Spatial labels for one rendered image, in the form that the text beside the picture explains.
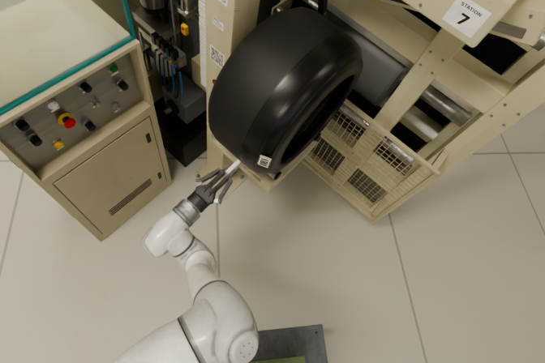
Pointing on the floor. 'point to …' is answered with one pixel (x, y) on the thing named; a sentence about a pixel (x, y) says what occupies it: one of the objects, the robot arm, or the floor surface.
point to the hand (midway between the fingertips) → (233, 167)
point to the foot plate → (225, 185)
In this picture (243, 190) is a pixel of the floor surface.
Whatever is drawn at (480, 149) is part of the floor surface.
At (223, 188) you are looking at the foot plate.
